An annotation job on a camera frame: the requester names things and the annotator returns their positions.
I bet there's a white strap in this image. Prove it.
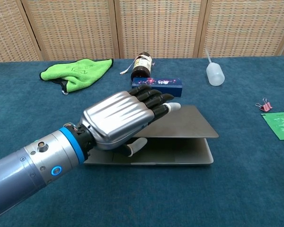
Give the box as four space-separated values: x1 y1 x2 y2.
119 60 136 75

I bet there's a teal carpet table cover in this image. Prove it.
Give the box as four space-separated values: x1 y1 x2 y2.
0 55 284 227

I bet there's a green paper packet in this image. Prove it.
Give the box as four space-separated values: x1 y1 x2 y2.
261 111 284 141

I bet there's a woven folding screen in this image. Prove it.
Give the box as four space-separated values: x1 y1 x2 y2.
0 0 284 64

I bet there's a translucent plastic squeeze bottle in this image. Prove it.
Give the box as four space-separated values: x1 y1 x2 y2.
205 48 225 87

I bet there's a brown glass bottle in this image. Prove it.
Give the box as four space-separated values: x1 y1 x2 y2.
130 52 154 81

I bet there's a pink binder clip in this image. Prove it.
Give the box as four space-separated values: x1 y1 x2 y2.
255 97 273 112

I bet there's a blue rectangular box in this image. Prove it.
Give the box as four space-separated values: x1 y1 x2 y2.
131 77 182 97

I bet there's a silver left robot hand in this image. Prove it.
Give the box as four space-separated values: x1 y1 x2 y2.
79 84 182 157

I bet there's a green microfiber cloth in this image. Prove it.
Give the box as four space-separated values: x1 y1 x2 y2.
39 58 115 95

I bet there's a silver laptop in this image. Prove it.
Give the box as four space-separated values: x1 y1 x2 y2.
83 105 220 167

